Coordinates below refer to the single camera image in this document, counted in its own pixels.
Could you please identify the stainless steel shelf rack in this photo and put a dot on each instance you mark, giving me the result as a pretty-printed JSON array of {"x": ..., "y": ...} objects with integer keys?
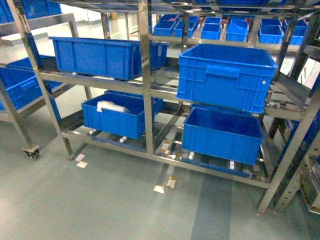
[{"x": 290, "y": 33}]

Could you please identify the blue crate lower left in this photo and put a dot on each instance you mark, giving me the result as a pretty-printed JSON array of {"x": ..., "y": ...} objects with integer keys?
[{"x": 128, "y": 122}]

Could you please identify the white plastic bag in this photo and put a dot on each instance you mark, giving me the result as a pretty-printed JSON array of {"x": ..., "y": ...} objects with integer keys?
[{"x": 109, "y": 105}]

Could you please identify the blue crate lower right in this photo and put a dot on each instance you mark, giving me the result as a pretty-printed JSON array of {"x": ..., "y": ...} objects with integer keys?
[{"x": 223, "y": 134}]

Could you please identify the long blue bin upper left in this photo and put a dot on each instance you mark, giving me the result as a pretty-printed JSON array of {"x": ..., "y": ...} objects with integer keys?
[{"x": 113, "y": 58}]

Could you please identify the large blue crate upper right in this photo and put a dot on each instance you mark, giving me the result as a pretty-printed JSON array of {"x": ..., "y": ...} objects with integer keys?
[{"x": 226, "y": 76}]

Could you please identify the blue crate far left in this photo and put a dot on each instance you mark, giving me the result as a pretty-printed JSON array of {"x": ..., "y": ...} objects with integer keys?
[{"x": 20, "y": 82}]

